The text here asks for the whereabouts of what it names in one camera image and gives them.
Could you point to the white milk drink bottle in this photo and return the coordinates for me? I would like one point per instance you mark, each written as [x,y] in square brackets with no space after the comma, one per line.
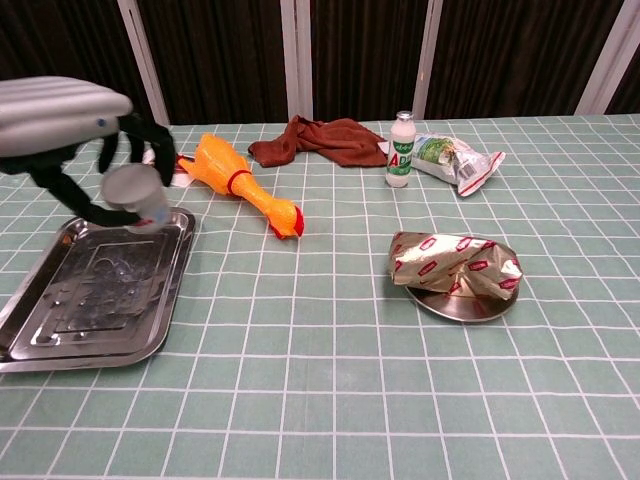
[400,155]

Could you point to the round steel plate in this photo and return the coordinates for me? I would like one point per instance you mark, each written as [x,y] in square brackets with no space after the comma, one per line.
[465,307]

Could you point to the white printed card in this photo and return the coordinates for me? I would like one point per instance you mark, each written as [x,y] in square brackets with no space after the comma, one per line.
[184,181]

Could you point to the rectangular steel tray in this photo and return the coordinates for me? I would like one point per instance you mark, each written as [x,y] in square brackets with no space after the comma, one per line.
[95,300]

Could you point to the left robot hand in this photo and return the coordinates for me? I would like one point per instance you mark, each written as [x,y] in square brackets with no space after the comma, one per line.
[50,115]

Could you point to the green checked tablecloth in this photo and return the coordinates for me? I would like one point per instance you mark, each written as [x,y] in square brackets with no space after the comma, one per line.
[320,390]

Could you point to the dark folding screen white frame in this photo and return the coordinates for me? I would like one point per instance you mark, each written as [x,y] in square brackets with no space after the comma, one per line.
[225,55]

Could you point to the yellow rubber chicken toy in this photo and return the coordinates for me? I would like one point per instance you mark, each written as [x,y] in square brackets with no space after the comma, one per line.
[225,167]

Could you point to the snack wrapper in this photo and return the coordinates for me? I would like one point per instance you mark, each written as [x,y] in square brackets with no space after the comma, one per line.
[450,265]

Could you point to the brown towel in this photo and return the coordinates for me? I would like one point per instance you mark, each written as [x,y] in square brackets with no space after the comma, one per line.
[340,140]

